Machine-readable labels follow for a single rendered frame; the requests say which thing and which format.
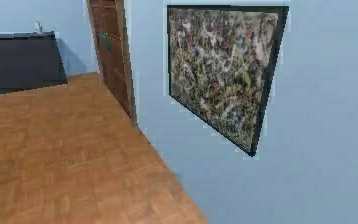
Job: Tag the small white object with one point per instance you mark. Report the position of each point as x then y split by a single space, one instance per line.
38 27

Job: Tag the black cupboard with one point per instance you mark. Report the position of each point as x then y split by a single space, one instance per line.
20 63

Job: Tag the black framed speckled picture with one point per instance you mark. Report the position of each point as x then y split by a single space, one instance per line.
220 73

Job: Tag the brown wooden room door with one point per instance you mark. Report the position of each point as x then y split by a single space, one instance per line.
112 56

